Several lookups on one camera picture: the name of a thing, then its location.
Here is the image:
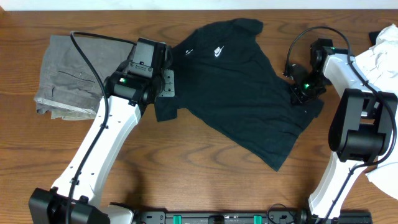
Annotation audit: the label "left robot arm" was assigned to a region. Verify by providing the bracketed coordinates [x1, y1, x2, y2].
[29, 38, 175, 223]

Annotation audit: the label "black Nike t-shirt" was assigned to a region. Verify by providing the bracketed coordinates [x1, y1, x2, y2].
[155, 18, 323, 170]

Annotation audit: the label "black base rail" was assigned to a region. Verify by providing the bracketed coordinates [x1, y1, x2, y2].
[133, 210, 373, 224]

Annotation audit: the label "white crumpled garment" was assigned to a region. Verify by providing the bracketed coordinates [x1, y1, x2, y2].
[354, 24, 398, 200]

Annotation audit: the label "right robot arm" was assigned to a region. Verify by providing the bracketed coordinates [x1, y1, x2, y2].
[285, 39, 397, 223]

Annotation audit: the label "black garment under white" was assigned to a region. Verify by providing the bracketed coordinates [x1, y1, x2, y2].
[368, 31, 380, 45]

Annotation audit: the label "folded grey shorts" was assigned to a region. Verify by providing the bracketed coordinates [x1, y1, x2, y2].
[34, 35, 133, 121]

